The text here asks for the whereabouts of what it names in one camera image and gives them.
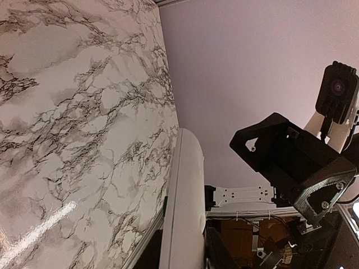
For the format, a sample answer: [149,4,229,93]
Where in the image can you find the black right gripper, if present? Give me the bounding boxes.
[229,113,357,225]

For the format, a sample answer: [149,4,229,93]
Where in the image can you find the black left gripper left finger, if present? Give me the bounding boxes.
[133,229,163,269]

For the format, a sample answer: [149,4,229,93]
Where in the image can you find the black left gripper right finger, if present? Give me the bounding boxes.
[206,228,239,269]

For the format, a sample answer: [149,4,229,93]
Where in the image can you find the white remote control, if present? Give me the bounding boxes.
[159,128,206,268]

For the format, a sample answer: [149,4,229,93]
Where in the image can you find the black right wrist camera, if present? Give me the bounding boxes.
[315,61,358,124]

